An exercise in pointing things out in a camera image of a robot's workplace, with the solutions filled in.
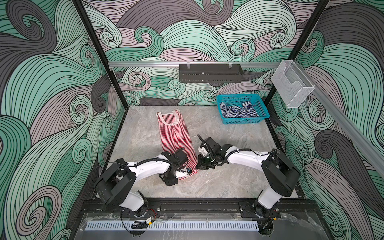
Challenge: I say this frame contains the back aluminium rail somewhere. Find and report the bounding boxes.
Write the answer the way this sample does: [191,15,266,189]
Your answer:
[108,61,280,68]

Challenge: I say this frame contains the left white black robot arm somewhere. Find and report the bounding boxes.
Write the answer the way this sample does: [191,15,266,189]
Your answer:
[95,149,189,212]

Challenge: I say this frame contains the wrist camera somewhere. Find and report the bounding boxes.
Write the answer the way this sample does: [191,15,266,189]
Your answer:
[198,144,209,157]
[177,167,193,178]

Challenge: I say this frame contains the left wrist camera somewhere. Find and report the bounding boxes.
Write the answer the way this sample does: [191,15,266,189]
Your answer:
[177,167,193,178]

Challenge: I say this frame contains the left black frame post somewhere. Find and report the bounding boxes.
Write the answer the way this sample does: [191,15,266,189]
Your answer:
[71,0,130,109]

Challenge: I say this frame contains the navy white striped tank top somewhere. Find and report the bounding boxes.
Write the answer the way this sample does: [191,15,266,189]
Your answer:
[219,101,259,119]

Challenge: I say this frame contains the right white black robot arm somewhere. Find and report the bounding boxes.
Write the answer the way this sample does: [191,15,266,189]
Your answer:
[196,136,301,210]

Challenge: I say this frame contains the clear plastic wall bin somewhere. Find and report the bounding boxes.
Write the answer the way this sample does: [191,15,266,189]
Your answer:
[271,60,315,109]

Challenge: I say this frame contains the black frame post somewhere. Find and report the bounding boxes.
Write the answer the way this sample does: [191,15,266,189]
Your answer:
[71,0,130,109]
[261,0,330,109]

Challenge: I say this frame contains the teal plastic basket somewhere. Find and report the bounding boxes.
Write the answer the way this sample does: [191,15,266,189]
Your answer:
[217,94,270,125]

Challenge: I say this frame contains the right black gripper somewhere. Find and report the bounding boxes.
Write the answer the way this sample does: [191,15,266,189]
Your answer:
[193,152,218,170]

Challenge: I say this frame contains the right black frame post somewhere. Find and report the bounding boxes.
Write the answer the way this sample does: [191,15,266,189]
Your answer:
[261,0,330,109]

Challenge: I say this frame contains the black perforated wall tray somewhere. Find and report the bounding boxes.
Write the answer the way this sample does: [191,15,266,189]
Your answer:
[179,64,244,86]

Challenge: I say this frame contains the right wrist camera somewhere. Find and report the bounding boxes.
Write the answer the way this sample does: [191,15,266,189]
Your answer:
[198,144,209,157]

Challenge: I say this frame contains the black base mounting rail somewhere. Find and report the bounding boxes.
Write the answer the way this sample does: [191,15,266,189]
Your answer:
[79,197,322,218]

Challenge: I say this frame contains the white slotted cable duct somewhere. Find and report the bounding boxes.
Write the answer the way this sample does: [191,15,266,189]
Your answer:
[85,220,259,232]

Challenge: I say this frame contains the aluminium rail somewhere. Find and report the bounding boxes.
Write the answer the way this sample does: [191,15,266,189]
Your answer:
[108,61,280,68]
[295,61,384,181]

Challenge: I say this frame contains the red white striped tank top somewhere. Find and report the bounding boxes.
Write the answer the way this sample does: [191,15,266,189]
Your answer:
[156,109,199,176]

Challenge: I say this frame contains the right aluminium rail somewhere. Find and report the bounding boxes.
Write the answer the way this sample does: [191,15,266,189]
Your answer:
[295,61,384,181]

